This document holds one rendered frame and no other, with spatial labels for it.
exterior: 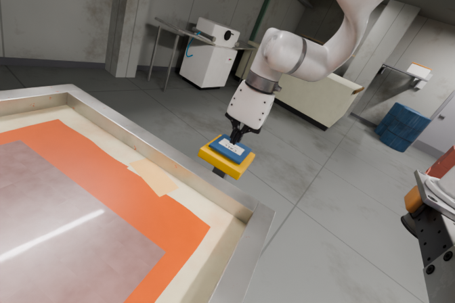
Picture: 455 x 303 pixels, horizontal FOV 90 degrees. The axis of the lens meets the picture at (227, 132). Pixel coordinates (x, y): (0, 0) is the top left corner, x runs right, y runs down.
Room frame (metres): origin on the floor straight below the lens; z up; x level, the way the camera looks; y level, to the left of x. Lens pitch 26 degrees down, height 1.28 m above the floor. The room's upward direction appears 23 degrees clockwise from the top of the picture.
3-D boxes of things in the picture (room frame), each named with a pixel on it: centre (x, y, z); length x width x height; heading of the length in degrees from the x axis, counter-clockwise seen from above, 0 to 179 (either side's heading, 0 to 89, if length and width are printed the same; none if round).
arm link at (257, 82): (0.57, -0.03, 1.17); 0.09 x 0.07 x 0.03; 75
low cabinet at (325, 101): (5.85, -1.17, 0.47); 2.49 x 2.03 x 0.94; 64
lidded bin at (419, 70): (6.51, -3.74, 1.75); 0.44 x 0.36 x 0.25; 64
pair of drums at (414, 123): (5.94, -3.90, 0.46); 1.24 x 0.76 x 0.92; 154
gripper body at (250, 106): (0.57, -0.03, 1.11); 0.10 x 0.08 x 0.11; 75
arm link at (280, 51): (0.53, -0.03, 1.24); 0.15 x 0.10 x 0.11; 24
